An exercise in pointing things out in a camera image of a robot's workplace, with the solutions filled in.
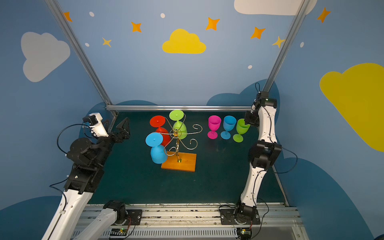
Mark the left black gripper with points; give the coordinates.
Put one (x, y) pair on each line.
(115, 134)

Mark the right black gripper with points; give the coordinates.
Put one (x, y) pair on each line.
(251, 118)

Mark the green wine glass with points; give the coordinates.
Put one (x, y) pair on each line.
(177, 116)
(241, 129)

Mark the blue wine glass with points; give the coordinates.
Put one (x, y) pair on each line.
(229, 123)
(158, 155)

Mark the pink wine glass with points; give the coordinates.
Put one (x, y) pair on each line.
(214, 124)

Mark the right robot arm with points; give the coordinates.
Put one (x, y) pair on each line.
(262, 155)

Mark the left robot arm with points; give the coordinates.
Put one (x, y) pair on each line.
(88, 160)

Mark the red wine glass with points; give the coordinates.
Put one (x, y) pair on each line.
(158, 123)

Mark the orange wooden rack base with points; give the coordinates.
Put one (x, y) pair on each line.
(183, 162)

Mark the left circuit board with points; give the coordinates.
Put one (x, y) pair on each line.
(120, 233)

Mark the circuit board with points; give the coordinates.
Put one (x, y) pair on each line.
(120, 233)
(244, 234)

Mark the right circuit board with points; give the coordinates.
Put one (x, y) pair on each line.
(244, 234)

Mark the left floor edge rail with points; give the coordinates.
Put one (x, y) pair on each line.
(110, 125)

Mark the aluminium frame back bar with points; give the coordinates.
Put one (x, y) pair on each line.
(151, 108)

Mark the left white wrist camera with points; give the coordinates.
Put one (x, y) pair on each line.
(95, 121)

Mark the gold wire glass rack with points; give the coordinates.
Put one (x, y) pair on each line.
(174, 136)

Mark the aluminium frame left post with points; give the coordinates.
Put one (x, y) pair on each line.
(59, 15)

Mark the aluminium frame post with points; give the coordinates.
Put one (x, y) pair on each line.
(292, 32)
(59, 15)

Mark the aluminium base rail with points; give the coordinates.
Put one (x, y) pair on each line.
(188, 221)

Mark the aluminium frame right post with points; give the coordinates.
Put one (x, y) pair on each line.
(292, 32)

